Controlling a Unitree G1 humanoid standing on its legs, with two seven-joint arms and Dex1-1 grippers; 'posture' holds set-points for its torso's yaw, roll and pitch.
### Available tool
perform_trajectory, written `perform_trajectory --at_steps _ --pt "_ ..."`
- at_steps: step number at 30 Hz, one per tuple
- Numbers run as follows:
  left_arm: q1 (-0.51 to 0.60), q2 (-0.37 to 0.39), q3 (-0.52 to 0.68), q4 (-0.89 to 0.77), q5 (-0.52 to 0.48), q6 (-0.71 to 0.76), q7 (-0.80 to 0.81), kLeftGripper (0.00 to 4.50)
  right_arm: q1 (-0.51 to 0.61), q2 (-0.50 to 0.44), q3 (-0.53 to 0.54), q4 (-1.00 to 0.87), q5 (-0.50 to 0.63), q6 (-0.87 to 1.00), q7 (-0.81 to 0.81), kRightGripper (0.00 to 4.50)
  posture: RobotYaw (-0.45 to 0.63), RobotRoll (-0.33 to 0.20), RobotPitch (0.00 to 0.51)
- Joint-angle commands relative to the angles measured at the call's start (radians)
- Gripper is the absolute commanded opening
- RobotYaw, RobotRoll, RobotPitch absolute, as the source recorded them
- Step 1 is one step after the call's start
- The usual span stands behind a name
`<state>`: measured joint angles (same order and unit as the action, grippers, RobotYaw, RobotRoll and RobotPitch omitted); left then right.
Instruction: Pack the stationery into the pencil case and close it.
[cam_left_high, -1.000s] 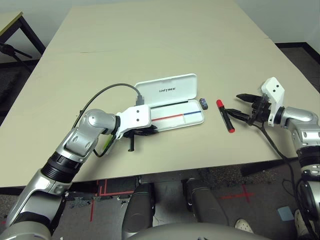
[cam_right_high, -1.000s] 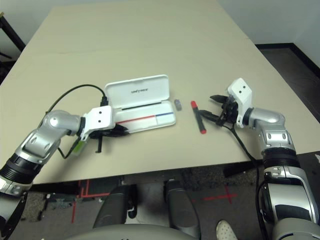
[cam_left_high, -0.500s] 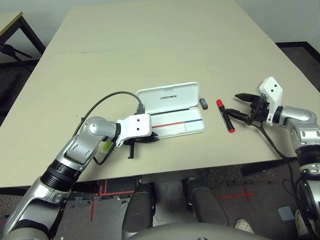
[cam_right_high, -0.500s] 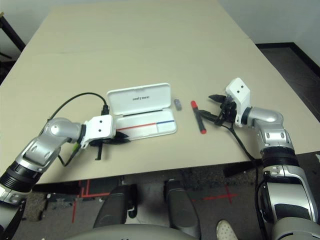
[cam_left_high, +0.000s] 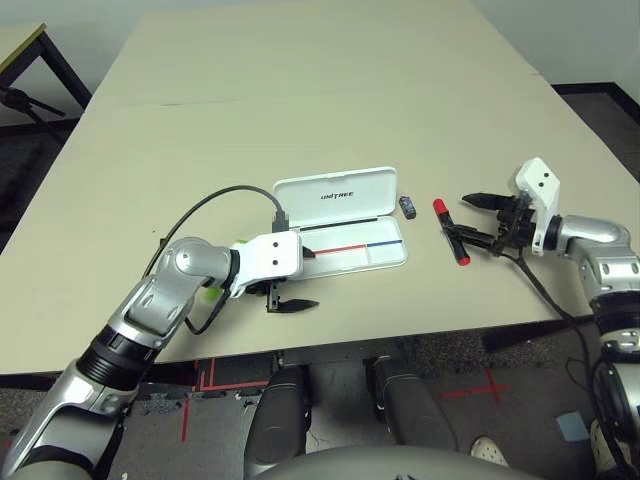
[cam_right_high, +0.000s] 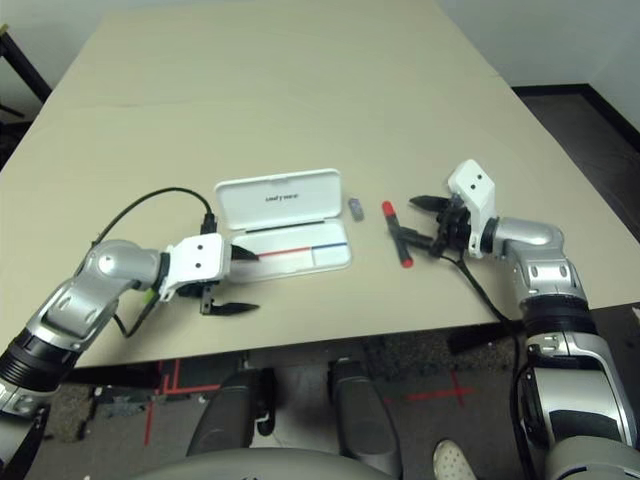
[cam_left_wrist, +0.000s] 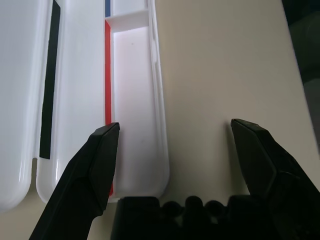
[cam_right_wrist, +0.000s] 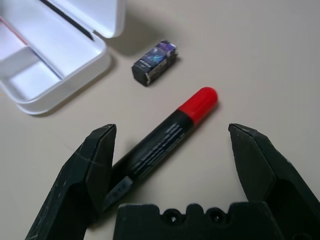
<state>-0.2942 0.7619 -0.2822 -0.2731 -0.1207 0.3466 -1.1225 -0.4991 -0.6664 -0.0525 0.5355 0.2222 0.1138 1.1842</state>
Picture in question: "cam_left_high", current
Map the white plastic pencil case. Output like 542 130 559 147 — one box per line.
272 166 409 280

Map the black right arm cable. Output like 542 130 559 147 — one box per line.
499 249 640 480

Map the grey robot torso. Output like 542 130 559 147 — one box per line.
252 446 546 480

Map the dark grey robot leg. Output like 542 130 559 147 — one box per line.
243 365 311 479
364 355 461 454

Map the dark grey left robot leg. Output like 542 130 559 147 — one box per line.
243 365 311 479

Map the red and black marker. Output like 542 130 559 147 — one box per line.
432 198 472 267

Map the black tripod stand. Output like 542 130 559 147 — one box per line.
0 84 67 146

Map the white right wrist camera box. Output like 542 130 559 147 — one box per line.
514 157 561 257

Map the black framed side table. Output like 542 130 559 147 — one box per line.
0 22 94 114

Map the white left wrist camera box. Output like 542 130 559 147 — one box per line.
230 231 305 300

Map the white perforated shoe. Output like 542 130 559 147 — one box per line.
469 435 511 469
589 419 616 474

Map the dark grey right robot leg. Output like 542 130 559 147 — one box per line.
364 355 461 454

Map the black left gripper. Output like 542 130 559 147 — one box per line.
247 245 321 315

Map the blue paper sheet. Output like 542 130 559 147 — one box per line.
555 412 590 442

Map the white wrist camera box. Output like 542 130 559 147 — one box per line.
514 157 561 257
230 231 305 300

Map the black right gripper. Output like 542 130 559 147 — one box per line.
442 192 539 256

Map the green eraser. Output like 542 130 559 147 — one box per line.
201 237 250 305

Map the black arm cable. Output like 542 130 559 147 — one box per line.
499 249 640 480
142 185 292 336

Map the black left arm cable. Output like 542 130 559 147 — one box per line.
142 185 292 336

